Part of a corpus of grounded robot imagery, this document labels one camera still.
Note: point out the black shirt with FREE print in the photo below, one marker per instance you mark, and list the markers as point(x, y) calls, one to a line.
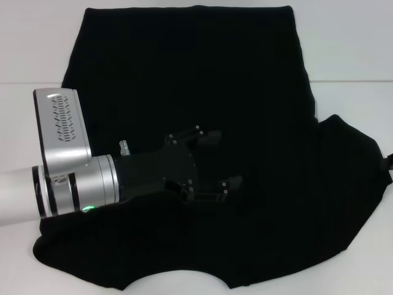
point(245, 77)

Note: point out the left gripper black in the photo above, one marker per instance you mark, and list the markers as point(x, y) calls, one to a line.
point(153, 172)

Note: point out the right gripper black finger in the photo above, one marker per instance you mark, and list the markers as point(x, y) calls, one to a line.
point(389, 163)

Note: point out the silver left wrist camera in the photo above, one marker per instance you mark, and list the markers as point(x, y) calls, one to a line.
point(61, 123)

